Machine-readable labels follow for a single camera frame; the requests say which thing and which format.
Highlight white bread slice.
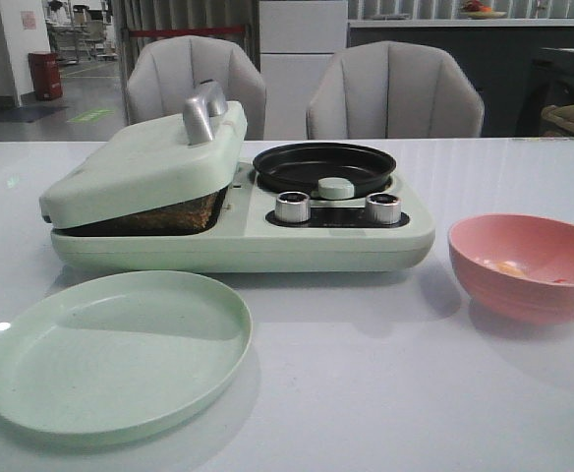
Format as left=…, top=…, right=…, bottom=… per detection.
left=65, top=190, right=225, bottom=237

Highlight green breakfast maker lid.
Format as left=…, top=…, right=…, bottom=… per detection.
left=39, top=81, right=247, bottom=231

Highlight orange shrimp pieces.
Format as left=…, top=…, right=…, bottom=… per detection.
left=480, top=259, right=569, bottom=284

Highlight pink plastic bowl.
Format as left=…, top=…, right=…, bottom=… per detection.
left=448, top=213, right=574, bottom=325

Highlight green breakfast maker base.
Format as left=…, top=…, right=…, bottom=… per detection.
left=51, top=163, right=435, bottom=273

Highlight left silver control knob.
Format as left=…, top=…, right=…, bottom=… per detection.
left=274, top=191, right=311, bottom=224

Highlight silver control knob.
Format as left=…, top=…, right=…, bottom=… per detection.
left=274, top=191, right=311, bottom=224
left=365, top=193, right=402, bottom=225

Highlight black round frying pan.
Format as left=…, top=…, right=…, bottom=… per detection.
left=253, top=142, right=396, bottom=200

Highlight right silver control knob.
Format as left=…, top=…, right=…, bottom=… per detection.
left=365, top=193, right=402, bottom=225

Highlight right grey upholstered chair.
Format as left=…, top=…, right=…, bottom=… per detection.
left=306, top=41, right=485, bottom=140

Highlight grey upholstered chair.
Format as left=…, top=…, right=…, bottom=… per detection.
left=306, top=41, right=485, bottom=140
left=127, top=35, right=266, bottom=141

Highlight white cabinet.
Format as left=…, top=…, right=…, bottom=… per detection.
left=258, top=1, right=348, bottom=141

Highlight left grey upholstered chair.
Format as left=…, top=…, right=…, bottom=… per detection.
left=127, top=35, right=266, bottom=141

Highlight light green round plate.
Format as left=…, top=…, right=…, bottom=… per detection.
left=0, top=270, right=252, bottom=443

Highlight grey counter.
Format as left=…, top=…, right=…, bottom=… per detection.
left=348, top=19, right=574, bottom=137

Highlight fruit plate on counter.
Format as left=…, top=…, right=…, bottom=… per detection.
left=460, top=0, right=507, bottom=20

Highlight red bin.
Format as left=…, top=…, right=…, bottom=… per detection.
left=28, top=51, right=63, bottom=100

